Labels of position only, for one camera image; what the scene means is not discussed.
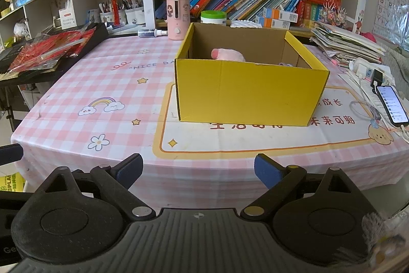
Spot yellow plastic bag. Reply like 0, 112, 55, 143
0, 172, 26, 193

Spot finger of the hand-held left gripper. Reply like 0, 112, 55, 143
0, 143, 24, 160

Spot white quilted purse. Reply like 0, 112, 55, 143
230, 20, 263, 29

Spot yellow bordered desk mat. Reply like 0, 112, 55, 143
153, 81, 398, 160

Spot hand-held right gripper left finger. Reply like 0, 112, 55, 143
26, 154, 157, 219

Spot black electronic keyboard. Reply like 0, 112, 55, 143
0, 23, 109, 88

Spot white charging cable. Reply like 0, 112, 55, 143
350, 100, 381, 120

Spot small spray bottle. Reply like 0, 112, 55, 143
138, 29, 167, 38

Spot white plastic bag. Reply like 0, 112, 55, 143
13, 20, 31, 38

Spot stack of booklets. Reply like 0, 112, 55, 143
310, 20, 385, 67

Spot red tassel ornament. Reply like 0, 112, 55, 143
110, 0, 122, 27

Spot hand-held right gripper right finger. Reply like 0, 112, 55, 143
240, 154, 373, 219

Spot red decorations in plastic bag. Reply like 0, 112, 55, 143
8, 28, 96, 72

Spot red boxed book set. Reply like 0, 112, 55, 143
297, 0, 342, 27

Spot pink checked tablecloth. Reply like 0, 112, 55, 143
11, 35, 409, 206

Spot pink cylinder humidifier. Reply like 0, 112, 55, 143
166, 0, 191, 41

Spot white power strip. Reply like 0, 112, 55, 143
348, 57, 395, 88

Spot white drinking straws box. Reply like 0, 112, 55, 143
58, 1, 77, 30

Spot yellow cardboard box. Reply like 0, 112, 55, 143
174, 23, 330, 127

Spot orange blue white carton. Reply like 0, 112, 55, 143
256, 15, 291, 30
264, 7, 299, 22

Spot colourful candy bouquet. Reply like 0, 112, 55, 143
320, 3, 347, 26

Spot smartphone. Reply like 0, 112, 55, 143
374, 85, 409, 127

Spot white jar green lid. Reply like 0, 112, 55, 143
200, 10, 227, 26

